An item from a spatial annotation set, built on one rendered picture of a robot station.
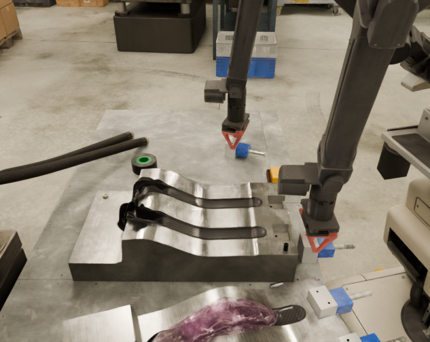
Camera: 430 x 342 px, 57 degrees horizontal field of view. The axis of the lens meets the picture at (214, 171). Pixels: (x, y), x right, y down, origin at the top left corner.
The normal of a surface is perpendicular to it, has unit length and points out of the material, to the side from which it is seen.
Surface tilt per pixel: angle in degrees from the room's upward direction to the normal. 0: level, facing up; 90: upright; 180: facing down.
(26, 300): 0
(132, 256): 90
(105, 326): 0
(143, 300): 0
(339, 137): 113
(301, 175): 24
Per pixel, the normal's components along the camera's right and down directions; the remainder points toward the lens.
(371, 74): -0.04, 0.85
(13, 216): 0.00, -0.82
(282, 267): 0.00, 0.57
